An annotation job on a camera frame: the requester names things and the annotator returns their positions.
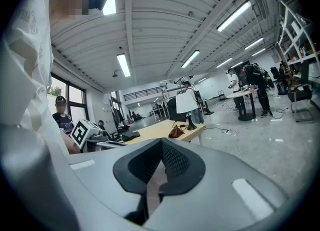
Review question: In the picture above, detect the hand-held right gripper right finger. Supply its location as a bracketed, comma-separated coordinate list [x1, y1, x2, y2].
[144, 137, 289, 231]

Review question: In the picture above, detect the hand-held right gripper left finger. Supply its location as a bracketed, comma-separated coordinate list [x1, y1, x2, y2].
[66, 137, 165, 218]

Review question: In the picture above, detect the wooden work table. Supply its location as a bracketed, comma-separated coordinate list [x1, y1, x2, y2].
[122, 119, 207, 146]

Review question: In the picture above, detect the person's white shirt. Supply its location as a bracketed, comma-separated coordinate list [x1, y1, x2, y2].
[0, 0, 68, 156]

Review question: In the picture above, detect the white shelf unit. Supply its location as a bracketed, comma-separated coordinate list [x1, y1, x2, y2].
[275, 0, 320, 81]

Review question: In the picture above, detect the black lamp cable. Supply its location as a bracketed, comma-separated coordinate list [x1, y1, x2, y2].
[172, 120, 189, 129]

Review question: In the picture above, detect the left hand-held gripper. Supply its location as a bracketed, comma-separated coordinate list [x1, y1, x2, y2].
[70, 118, 111, 151]

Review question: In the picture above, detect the person's left forearm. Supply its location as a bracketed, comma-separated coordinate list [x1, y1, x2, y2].
[61, 132, 81, 155]

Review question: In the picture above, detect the black-framed window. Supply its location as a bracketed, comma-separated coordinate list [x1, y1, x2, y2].
[50, 73, 88, 126]

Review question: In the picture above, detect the black visitor chair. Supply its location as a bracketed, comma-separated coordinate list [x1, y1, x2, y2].
[287, 59, 315, 123]

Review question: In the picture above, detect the white table lamp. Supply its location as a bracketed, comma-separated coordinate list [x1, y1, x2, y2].
[175, 91, 200, 131]

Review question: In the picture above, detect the round table with black base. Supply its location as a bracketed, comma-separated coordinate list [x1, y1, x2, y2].
[225, 87, 260, 122]

